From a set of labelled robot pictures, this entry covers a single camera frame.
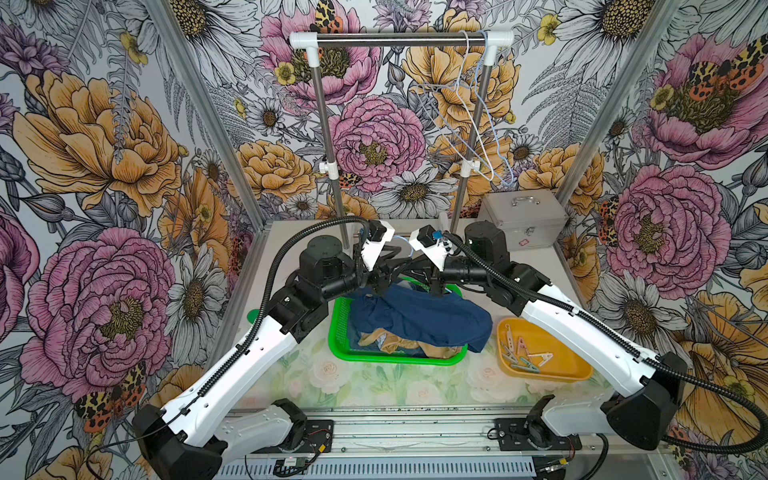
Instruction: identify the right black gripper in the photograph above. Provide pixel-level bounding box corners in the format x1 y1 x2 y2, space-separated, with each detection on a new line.
401 253 492 298

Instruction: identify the light blue hanger navy shirt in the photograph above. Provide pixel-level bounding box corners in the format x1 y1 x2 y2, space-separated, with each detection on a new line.
383 235 417 260

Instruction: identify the dark navy t-shirt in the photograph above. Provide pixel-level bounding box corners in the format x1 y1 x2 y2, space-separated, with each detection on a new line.
347 282 493 355

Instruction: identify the tan t-shirt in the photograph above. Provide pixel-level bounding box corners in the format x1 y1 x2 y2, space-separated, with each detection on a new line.
357 328 463 360

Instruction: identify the teal clothespin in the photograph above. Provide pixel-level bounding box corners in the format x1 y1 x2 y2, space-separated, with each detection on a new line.
510 357 540 374

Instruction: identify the light blue wire hanger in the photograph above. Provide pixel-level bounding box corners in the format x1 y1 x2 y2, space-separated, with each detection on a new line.
474 29 515 187

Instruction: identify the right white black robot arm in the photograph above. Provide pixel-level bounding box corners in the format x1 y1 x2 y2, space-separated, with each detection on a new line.
409 221 686 451

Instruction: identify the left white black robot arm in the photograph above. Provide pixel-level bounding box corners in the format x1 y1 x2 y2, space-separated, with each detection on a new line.
133 222 394 479

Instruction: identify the green perforated plastic basket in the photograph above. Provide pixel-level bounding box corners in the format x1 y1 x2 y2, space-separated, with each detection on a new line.
328 278 468 366

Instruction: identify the silver metal case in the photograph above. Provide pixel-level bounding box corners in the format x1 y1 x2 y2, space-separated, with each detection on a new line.
477 189 568 251

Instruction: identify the yellow plastic tray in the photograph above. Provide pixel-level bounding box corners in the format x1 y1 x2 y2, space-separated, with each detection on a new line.
496 318 594 383

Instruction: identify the green capped bottle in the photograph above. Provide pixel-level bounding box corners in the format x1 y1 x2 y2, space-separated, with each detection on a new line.
246 309 260 325

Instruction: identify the metal clothes rack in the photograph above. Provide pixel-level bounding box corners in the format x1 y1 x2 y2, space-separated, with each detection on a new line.
289 31 514 232

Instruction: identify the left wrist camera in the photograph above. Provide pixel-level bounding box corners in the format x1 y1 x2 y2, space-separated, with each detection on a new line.
360 220 395 271

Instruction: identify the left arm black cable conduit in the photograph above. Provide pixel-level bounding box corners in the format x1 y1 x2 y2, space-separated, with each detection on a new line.
83 217 373 480

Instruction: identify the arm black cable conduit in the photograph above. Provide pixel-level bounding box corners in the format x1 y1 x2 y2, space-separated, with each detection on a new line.
83 217 373 480
446 230 768 456

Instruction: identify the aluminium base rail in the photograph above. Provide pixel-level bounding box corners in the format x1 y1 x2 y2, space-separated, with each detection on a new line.
157 407 668 480

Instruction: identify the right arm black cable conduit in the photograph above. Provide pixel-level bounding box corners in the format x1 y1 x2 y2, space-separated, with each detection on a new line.
446 230 768 456

